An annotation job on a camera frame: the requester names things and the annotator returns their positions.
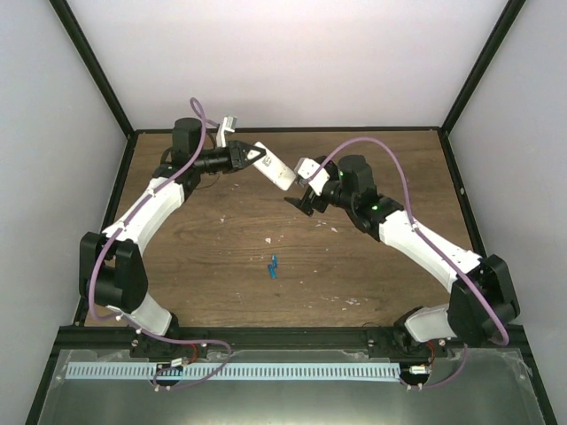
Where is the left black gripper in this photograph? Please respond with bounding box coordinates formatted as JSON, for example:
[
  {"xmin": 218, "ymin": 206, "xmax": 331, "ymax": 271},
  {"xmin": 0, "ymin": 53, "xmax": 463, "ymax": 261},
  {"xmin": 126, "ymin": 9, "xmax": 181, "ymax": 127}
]
[{"xmin": 193, "ymin": 141, "xmax": 265, "ymax": 174}]

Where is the white remote control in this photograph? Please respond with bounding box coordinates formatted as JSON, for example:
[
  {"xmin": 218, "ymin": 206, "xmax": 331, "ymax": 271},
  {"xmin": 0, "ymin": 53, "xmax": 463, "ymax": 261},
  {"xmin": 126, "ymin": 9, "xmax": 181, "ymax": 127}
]
[{"xmin": 248, "ymin": 142, "xmax": 296, "ymax": 191}]

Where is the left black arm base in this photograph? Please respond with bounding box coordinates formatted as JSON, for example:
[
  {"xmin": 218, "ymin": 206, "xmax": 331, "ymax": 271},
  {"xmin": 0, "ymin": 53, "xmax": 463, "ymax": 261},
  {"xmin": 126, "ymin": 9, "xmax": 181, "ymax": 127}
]
[{"xmin": 129, "ymin": 327, "xmax": 210, "ymax": 359}]

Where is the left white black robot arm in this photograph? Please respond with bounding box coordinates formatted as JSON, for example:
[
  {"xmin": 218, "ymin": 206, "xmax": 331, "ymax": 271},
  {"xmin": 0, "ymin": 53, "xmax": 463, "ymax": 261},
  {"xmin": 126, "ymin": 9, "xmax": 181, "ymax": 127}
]
[{"xmin": 80, "ymin": 118, "xmax": 267, "ymax": 358}]

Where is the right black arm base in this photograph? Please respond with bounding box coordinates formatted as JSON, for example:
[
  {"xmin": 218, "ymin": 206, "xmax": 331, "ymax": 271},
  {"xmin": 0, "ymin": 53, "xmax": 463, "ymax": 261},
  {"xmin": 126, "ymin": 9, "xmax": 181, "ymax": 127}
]
[{"xmin": 364, "ymin": 327, "xmax": 447, "ymax": 359}]

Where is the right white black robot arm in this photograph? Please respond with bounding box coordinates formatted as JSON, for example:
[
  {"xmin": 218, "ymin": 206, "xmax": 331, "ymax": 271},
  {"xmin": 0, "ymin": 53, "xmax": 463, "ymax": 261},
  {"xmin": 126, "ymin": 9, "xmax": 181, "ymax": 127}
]
[{"xmin": 284, "ymin": 155, "xmax": 519, "ymax": 357}]

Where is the blue battery lower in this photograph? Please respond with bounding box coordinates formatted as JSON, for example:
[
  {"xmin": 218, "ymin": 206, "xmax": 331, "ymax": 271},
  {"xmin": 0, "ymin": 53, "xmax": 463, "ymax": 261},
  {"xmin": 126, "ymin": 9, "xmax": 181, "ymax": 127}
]
[{"xmin": 268, "ymin": 264, "xmax": 276, "ymax": 280}]

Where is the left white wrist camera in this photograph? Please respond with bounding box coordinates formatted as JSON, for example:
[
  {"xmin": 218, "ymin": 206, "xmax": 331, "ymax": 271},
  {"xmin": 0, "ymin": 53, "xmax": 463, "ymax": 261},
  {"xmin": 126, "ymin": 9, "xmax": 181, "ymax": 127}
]
[{"xmin": 215, "ymin": 115, "xmax": 237, "ymax": 148}]

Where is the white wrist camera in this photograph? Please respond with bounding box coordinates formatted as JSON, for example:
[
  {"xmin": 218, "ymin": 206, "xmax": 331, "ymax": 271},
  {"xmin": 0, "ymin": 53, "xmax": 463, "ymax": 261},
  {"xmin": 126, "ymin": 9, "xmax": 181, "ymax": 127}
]
[
  {"xmin": 294, "ymin": 158, "xmax": 330, "ymax": 196},
  {"xmin": 215, "ymin": 115, "xmax": 237, "ymax": 148}
]

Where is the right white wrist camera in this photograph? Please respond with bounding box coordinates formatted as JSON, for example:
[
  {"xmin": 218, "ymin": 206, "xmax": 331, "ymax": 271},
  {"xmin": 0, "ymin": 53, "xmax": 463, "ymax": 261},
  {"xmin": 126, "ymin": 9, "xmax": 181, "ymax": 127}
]
[{"xmin": 294, "ymin": 158, "xmax": 330, "ymax": 196}]

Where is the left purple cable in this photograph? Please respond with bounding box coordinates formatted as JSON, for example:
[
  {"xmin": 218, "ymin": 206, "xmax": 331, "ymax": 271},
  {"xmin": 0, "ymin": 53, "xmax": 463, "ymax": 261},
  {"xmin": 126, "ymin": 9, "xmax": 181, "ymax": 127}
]
[{"xmin": 88, "ymin": 97, "xmax": 234, "ymax": 390}]

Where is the purple cable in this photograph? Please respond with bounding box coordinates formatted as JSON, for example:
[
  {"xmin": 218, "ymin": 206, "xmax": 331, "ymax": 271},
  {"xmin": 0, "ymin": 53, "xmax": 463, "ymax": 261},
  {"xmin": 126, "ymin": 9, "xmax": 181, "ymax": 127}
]
[
  {"xmin": 309, "ymin": 136, "xmax": 510, "ymax": 390},
  {"xmin": 88, "ymin": 97, "xmax": 234, "ymax": 390}
]

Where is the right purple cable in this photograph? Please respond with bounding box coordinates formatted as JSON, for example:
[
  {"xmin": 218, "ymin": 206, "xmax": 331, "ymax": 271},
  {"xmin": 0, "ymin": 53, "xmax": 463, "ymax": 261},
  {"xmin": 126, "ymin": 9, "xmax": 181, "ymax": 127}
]
[{"xmin": 309, "ymin": 136, "xmax": 510, "ymax": 390}]

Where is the black aluminium frame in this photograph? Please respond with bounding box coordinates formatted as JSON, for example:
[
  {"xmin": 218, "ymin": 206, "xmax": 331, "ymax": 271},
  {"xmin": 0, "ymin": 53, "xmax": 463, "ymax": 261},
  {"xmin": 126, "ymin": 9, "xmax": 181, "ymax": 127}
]
[{"xmin": 26, "ymin": 1, "xmax": 556, "ymax": 424}]

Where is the light blue slotted cable duct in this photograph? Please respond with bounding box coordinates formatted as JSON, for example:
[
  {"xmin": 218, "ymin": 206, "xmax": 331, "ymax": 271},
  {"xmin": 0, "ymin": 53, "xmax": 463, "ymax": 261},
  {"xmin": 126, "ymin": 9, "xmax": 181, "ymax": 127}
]
[{"xmin": 64, "ymin": 361, "xmax": 400, "ymax": 382}]

